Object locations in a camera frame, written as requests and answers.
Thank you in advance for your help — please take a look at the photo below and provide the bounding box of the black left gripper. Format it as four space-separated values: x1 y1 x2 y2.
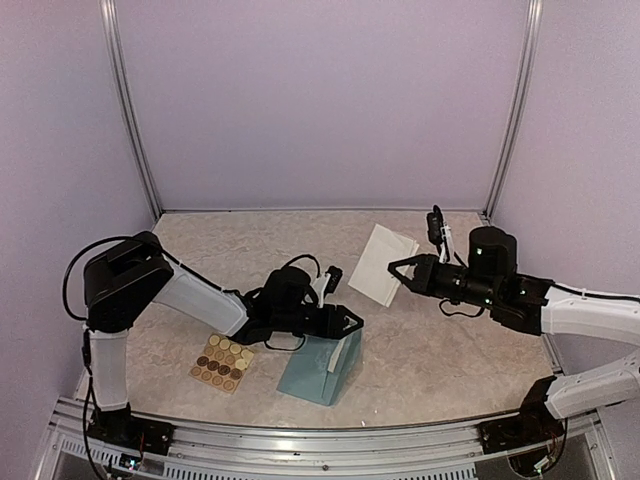
274 304 364 340

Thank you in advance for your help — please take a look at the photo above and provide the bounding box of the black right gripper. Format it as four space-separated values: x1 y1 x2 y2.
389 252 501 310

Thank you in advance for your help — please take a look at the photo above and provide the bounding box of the beige lined letter paper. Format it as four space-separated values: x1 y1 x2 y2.
327 337 351 373

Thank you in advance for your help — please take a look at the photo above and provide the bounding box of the teal blue envelope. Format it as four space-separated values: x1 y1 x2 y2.
277 330 362 406

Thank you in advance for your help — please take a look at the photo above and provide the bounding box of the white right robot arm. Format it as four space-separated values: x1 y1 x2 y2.
388 226 639 444

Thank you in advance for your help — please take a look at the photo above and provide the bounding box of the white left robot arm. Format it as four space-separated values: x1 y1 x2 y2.
67 231 364 445

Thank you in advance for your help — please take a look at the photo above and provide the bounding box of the round sticker seal sheet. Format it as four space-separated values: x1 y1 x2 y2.
189 334 255 394

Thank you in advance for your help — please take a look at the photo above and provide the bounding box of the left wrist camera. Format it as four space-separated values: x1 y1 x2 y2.
312 266 343 308

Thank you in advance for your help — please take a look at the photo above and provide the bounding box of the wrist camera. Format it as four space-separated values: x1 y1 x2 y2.
312 266 343 308
426 205 455 264

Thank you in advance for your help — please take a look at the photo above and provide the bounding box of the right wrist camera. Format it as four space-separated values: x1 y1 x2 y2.
426 205 455 264

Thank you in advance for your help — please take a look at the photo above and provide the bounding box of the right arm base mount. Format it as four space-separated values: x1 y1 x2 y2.
477 376 567 454

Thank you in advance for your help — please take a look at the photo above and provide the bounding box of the aluminium front rail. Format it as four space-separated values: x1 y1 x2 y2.
32 398 615 479

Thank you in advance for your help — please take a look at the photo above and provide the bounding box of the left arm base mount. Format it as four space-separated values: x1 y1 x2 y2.
87 405 175 456

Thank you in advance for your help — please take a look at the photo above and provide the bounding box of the right aluminium frame post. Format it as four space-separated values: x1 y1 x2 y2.
482 0 543 224

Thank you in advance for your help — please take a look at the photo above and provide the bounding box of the aluminium frame post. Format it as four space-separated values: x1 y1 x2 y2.
99 0 164 222
482 0 543 224

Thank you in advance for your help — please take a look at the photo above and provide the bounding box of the left aluminium frame post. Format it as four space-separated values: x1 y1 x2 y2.
99 0 164 222

